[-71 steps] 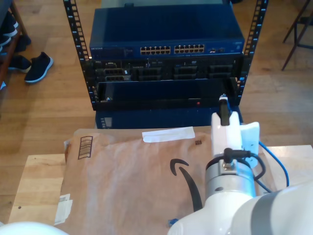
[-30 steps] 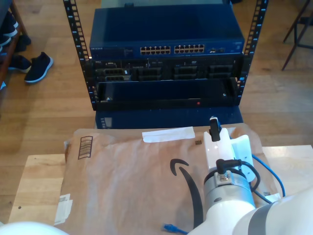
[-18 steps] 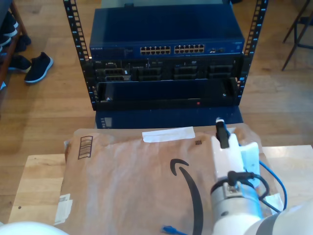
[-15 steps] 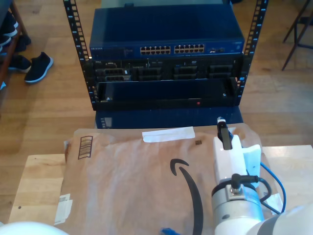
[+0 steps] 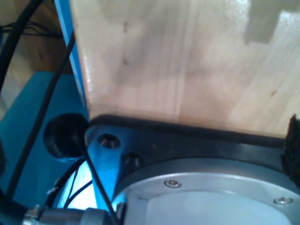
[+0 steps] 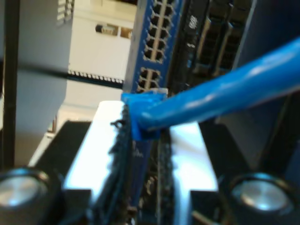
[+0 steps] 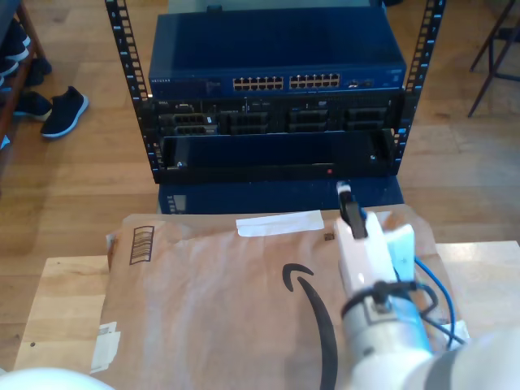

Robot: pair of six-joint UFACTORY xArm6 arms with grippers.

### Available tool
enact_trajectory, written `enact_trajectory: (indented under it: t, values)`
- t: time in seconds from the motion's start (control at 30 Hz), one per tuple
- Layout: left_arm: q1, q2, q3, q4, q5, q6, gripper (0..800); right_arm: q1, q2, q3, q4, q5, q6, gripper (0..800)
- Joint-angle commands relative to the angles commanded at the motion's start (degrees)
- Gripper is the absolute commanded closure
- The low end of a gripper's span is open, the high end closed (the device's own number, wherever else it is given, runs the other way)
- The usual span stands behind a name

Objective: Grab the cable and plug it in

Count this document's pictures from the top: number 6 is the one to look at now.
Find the blue network cable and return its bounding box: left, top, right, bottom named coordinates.
left=121, top=36, right=300, bottom=141

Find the black rack server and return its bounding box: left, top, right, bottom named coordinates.
left=167, top=0, right=258, bottom=97

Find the blue network switch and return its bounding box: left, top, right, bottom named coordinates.
left=127, top=0, right=185, bottom=225

